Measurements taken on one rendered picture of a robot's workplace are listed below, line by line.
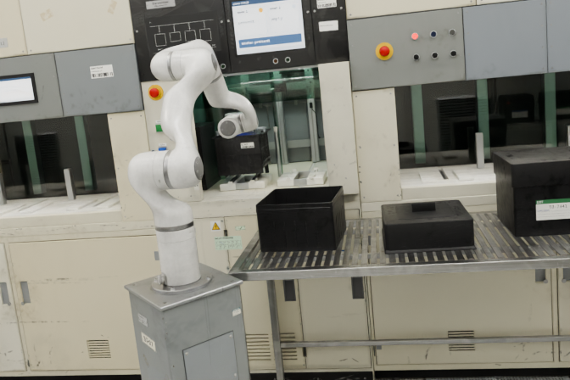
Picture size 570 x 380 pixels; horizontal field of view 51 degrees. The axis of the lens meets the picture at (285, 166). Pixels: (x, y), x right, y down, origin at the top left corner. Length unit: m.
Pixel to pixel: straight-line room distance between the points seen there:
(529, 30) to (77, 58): 1.82
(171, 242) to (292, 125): 1.67
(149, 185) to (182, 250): 0.22
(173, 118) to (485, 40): 1.24
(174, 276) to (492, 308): 1.37
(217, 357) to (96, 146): 1.62
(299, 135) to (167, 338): 1.82
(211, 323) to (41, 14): 1.56
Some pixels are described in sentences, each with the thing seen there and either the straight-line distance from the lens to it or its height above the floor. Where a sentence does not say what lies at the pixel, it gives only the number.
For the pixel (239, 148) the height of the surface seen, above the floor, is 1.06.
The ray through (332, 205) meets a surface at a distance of 2.04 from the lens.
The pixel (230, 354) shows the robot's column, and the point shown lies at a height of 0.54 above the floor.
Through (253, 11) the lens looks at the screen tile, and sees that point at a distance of 2.46.
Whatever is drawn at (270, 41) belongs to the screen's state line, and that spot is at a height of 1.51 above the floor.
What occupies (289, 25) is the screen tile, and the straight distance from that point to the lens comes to 2.43.
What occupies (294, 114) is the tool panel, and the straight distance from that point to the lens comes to 3.35.
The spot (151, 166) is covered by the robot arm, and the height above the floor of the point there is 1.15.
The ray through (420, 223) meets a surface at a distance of 1.98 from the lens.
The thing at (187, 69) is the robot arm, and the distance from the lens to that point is 1.97.
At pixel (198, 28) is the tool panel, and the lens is 2.51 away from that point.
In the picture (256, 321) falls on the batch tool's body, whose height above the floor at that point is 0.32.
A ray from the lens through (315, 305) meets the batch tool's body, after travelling 2.63.
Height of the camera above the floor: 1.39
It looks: 9 degrees down
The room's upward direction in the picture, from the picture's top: 6 degrees counter-clockwise
